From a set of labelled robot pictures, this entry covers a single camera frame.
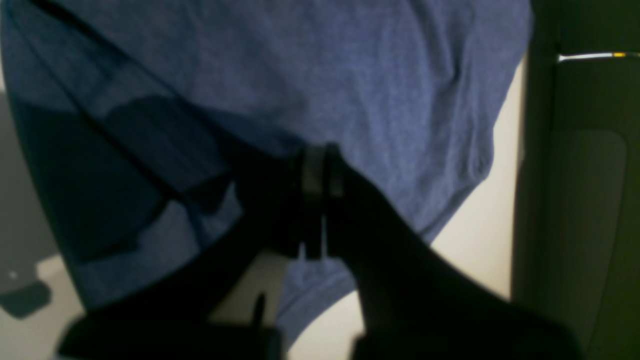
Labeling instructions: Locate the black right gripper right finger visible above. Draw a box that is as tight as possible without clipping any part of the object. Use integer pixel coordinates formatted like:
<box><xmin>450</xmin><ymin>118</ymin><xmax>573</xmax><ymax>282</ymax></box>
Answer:
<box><xmin>325</xmin><ymin>145</ymin><xmax>585</xmax><ymax>360</ymax></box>

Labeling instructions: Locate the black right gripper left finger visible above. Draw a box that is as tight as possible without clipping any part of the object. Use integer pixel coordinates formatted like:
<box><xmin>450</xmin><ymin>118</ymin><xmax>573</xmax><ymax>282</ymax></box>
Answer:
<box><xmin>57</xmin><ymin>147</ymin><xmax>326</xmax><ymax>360</ymax></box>

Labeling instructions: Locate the blue-grey T-shirt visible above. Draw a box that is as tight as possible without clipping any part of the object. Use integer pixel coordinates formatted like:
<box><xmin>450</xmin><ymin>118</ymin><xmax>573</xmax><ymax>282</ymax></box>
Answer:
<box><xmin>0</xmin><ymin>0</ymin><xmax>533</xmax><ymax>346</ymax></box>

